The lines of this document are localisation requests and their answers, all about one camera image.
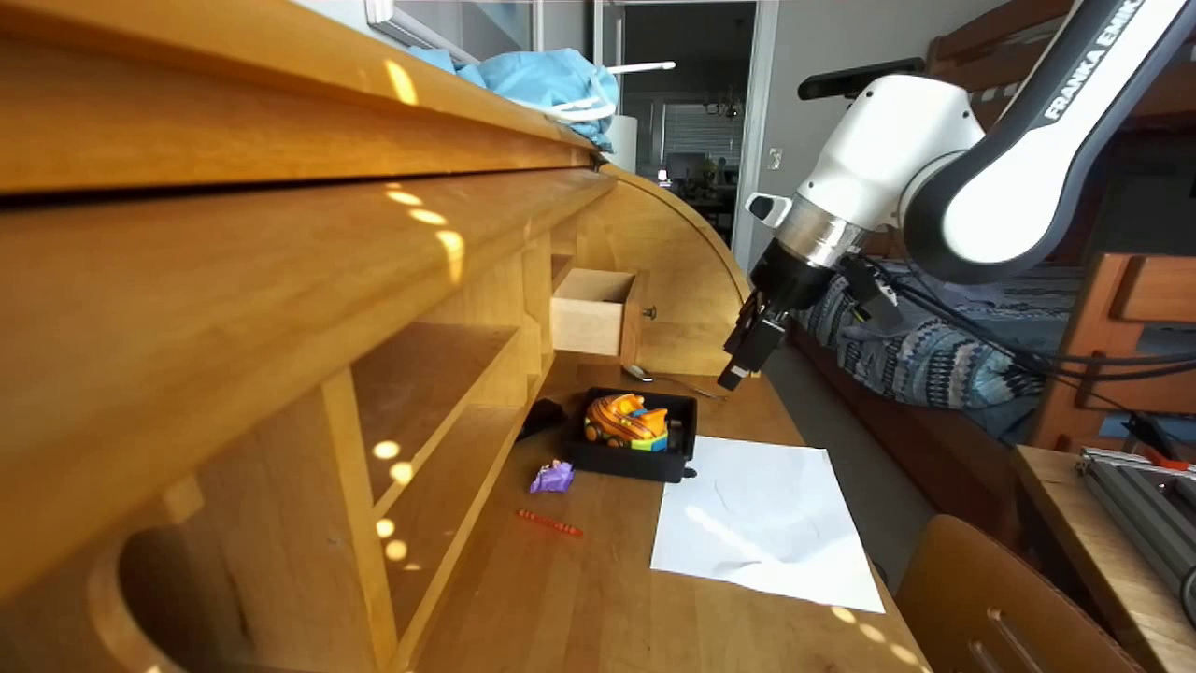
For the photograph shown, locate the light wooden side table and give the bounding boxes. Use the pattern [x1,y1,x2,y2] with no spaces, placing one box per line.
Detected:
[1011,439,1196,673]

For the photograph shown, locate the thin red stick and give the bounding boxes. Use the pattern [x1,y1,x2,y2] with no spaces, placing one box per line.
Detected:
[510,500,589,545]

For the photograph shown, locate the blue cloth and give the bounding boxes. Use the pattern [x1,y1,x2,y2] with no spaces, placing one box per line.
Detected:
[408,43,625,153]

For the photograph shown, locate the white door frame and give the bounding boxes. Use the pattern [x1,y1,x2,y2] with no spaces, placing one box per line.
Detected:
[728,0,780,271]

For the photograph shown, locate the striped grey blue blanket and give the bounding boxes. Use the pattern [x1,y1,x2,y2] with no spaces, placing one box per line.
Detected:
[798,266,1088,439]

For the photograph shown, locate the brown wooden bed frame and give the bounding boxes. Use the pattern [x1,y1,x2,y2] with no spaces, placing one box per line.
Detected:
[1030,247,1196,451]

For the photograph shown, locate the small purple toy piece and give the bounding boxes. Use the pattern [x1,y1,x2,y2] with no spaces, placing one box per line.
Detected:
[525,454,580,498]

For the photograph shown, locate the wooden chair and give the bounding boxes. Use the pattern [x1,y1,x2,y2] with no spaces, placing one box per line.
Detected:
[893,512,1143,673]

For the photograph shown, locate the aluminium extrusion rail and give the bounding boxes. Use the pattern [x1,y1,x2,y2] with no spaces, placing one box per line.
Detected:
[1079,444,1196,610]

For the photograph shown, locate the wooden roll-top desk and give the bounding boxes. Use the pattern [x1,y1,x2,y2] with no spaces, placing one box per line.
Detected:
[0,0,932,673]

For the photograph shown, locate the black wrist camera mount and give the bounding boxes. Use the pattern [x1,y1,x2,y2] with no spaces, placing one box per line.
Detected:
[836,254,904,319]

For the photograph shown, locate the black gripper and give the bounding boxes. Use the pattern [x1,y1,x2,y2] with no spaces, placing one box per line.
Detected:
[713,234,842,395]

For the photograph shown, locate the thin white stick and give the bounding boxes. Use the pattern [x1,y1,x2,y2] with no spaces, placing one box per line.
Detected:
[604,56,679,78]

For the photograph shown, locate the black plastic tray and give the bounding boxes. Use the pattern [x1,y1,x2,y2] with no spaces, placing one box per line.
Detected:
[563,385,702,486]

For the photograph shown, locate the white paper sheet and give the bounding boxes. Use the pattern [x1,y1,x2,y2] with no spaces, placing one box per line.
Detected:
[645,429,888,615]

